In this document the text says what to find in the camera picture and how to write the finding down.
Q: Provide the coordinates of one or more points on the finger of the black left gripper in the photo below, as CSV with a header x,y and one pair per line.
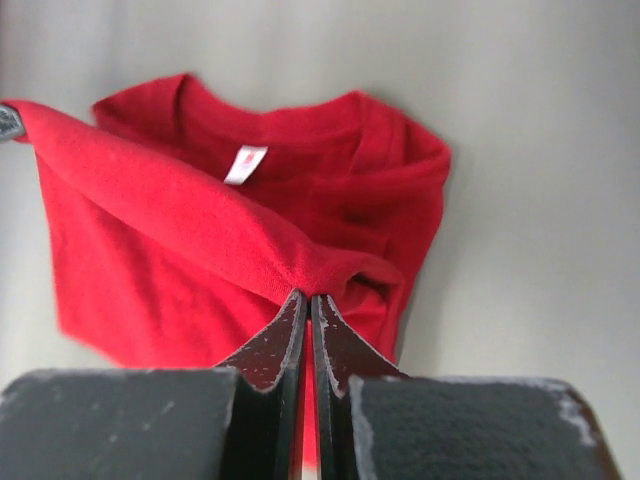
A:
x,y
11,124

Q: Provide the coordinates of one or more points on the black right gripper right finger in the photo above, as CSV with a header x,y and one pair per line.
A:
x,y
376,422

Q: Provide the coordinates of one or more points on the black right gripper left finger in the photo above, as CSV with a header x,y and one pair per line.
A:
x,y
236,420

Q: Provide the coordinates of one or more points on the dark red t-shirt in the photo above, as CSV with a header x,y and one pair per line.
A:
x,y
179,225

